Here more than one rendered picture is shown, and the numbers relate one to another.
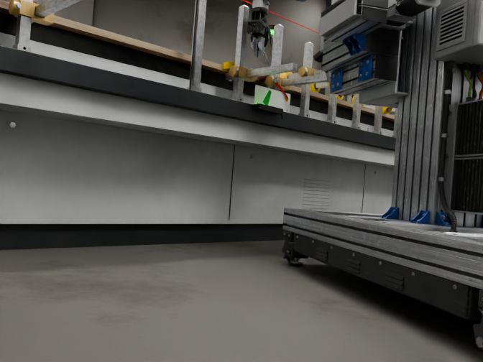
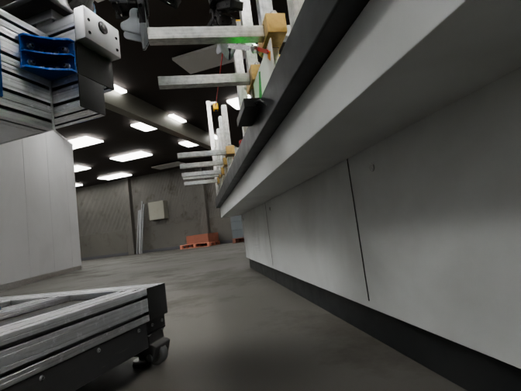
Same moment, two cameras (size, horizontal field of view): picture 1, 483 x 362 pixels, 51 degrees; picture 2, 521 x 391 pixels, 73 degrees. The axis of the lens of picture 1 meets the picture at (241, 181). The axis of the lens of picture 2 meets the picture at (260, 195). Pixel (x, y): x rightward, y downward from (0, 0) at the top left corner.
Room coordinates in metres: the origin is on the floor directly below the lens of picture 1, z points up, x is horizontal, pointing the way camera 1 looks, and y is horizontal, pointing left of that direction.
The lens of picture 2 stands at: (2.98, -0.92, 0.35)
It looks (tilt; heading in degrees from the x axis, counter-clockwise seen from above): 6 degrees up; 123
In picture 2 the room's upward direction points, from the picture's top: 7 degrees counter-clockwise
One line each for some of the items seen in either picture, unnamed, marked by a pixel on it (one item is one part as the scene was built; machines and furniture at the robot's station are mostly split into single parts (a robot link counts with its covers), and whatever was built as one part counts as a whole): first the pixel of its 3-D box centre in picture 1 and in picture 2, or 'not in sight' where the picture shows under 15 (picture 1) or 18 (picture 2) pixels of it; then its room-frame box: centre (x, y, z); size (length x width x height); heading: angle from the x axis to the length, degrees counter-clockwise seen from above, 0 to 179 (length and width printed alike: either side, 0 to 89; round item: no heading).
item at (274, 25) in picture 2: (277, 82); (271, 37); (2.57, -0.15, 0.84); 0.14 x 0.06 x 0.05; 134
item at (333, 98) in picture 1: (333, 85); not in sight; (2.90, -0.49, 0.92); 0.04 x 0.04 x 0.48; 44
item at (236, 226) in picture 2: not in sight; (252, 222); (-4.43, 9.67, 0.68); 1.38 x 0.92 x 1.36; 16
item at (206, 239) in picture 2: not in sight; (199, 240); (-6.59, 9.07, 0.24); 1.31 x 0.90 x 0.47; 16
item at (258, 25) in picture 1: (258, 23); (221, 19); (2.32, -0.02, 1.06); 0.09 x 0.08 x 0.12; 154
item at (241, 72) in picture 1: (242, 73); (255, 81); (2.39, 0.03, 0.84); 0.14 x 0.06 x 0.05; 134
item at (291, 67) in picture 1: (259, 72); (228, 80); (2.34, -0.05, 0.84); 0.44 x 0.03 x 0.04; 44
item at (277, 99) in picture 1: (272, 99); (263, 81); (2.51, -0.13, 0.75); 0.26 x 0.01 x 0.10; 134
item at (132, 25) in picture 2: not in sight; (133, 27); (2.35, -0.41, 0.86); 0.06 x 0.03 x 0.09; 44
